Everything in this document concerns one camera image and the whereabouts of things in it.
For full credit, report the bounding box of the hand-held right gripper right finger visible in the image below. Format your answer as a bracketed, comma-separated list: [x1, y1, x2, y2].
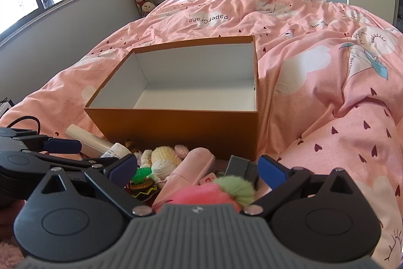
[244, 155, 354, 216]

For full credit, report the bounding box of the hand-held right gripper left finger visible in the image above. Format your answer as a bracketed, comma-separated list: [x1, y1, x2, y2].
[28, 154, 153, 217]

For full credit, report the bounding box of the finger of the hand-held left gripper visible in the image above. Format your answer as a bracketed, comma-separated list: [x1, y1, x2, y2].
[47, 156, 118, 177]
[30, 134, 83, 155]

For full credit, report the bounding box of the grey box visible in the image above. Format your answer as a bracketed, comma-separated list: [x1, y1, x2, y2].
[225, 155, 259, 186]

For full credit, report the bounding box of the orange cardboard box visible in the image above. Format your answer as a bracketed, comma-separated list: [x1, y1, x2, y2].
[83, 35, 260, 161]

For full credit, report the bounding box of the pink case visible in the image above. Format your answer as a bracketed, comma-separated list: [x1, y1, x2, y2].
[151, 148, 216, 210]

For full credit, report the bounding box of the white bottle with blue label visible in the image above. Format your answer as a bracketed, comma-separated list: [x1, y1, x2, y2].
[101, 143, 131, 159]

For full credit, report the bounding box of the cream squeeze tube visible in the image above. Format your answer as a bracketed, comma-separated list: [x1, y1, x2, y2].
[65, 124, 114, 154]

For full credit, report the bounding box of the yellow crochet doll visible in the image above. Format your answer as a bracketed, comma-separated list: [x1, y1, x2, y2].
[148, 146, 183, 181]

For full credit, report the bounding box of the pink fur pompom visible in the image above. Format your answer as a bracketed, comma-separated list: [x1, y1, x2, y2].
[162, 182, 243, 213]

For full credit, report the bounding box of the pink printed blanket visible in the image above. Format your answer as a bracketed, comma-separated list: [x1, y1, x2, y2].
[0, 0, 403, 269]

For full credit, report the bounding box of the burger keychain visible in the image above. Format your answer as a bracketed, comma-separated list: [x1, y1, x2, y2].
[129, 179, 158, 202]

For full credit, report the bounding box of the black cable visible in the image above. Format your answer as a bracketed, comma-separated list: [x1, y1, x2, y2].
[0, 116, 41, 135]

